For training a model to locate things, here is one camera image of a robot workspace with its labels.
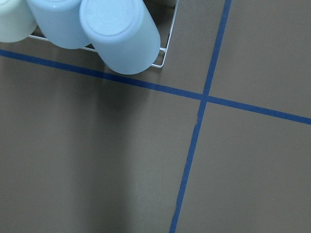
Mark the light blue plastic cup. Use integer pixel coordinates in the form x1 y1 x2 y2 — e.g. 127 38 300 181
27 0 90 49

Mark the white plastic cup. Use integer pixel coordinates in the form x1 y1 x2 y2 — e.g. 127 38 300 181
0 0 37 43

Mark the white wire cup rack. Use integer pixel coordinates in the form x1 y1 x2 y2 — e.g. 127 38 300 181
28 0 180 68

